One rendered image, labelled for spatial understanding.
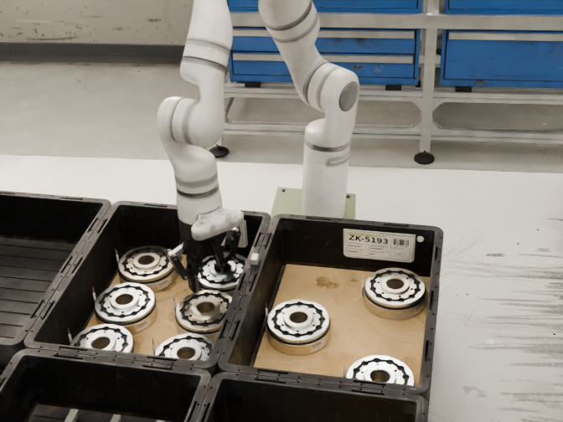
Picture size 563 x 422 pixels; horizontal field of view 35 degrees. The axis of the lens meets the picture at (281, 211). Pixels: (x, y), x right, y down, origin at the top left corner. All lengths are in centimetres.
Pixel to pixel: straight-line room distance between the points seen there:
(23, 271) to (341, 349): 62
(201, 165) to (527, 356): 68
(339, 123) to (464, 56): 169
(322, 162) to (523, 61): 174
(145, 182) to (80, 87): 221
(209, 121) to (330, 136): 42
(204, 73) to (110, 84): 296
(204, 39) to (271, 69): 205
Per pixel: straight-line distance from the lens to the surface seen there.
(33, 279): 167
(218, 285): 152
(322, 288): 155
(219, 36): 137
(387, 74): 338
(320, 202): 179
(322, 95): 167
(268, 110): 392
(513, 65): 338
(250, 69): 342
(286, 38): 155
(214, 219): 141
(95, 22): 448
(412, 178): 210
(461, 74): 338
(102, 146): 378
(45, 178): 222
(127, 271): 159
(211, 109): 134
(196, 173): 139
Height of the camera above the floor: 181
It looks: 34 degrees down
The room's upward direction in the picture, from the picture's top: 3 degrees counter-clockwise
